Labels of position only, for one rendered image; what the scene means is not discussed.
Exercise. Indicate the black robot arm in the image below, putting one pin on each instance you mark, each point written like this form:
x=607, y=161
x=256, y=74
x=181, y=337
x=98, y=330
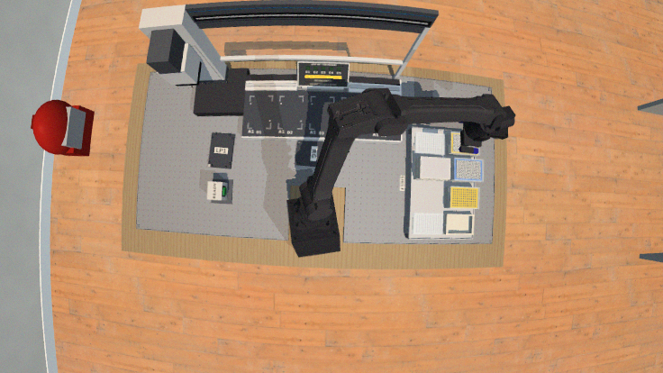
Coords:
x=387, y=115

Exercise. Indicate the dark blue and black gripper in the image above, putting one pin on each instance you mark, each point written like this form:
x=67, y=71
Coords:
x=466, y=139

